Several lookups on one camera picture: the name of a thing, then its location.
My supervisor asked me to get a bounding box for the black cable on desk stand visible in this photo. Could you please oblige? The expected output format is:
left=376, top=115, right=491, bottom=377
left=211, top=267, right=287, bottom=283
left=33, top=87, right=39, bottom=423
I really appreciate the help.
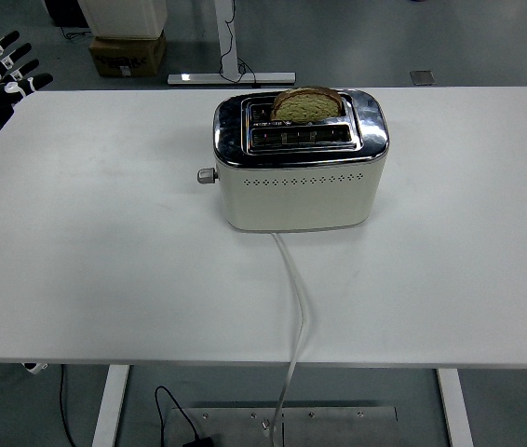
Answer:
left=219, top=0, right=264, bottom=89

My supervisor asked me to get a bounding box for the grey floor socket plate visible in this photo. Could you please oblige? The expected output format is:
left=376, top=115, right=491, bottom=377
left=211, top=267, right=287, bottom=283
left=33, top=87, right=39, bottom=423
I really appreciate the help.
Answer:
left=410, top=70, right=438, bottom=87

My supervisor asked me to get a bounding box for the brown bread slice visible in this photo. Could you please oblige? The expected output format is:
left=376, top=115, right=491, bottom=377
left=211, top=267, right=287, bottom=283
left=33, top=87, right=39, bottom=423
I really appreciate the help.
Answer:
left=271, top=86, right=342, bottom=123

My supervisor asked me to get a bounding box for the black cable beside cardboard box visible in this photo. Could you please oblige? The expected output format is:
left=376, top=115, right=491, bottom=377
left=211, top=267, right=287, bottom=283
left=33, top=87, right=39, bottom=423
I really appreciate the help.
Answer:
left=60, top=25, right=93, bottom=42

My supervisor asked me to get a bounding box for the white cabinet on box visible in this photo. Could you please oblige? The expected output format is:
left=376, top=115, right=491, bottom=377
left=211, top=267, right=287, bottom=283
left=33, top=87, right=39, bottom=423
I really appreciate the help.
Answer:
left=76, top=0, right=169, bottom=40

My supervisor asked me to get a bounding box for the white T-shaped desk stand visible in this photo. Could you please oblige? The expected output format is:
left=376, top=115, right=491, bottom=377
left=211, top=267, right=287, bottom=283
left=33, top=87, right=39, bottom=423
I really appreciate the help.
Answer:
left=167, top=0, right=296, bottom=88

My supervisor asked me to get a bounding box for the white table leg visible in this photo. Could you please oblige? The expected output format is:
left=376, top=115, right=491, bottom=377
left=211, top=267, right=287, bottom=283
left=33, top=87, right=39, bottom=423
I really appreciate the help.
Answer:
left=435, top=367, right=475, bottom=447
left=90, top=364, right=130, bottom=447

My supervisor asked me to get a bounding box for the brown cardboard box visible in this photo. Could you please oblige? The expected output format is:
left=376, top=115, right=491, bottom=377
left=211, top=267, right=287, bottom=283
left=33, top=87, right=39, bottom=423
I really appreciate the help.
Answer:
left=88, top=31, right=168, bottom=78

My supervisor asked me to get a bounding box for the cream and chrome toaster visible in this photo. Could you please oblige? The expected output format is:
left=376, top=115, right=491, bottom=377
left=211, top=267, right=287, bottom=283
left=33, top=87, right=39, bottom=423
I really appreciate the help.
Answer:
left=211, top=87, right=390, bottom=233

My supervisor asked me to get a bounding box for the white toaster power cord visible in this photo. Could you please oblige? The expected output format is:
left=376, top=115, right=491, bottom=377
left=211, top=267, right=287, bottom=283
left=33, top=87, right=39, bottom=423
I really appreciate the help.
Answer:
left=266, top=232, right=310, bottom=447

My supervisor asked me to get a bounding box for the black cable with adapter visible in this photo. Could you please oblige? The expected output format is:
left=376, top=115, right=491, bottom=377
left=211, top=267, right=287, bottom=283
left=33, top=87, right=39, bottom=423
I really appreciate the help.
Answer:
left=154, top=385, right=199, bottom=441

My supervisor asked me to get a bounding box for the black box on floor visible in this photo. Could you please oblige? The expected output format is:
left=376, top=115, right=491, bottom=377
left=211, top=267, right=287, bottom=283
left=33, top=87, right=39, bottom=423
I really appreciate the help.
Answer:
left=43, top=0, right=90, bottom=28

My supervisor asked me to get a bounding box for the thin black hanging cable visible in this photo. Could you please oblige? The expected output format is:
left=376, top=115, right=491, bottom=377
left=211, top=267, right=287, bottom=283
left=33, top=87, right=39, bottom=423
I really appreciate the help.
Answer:
left=58, top=364, right=76, bottom=447

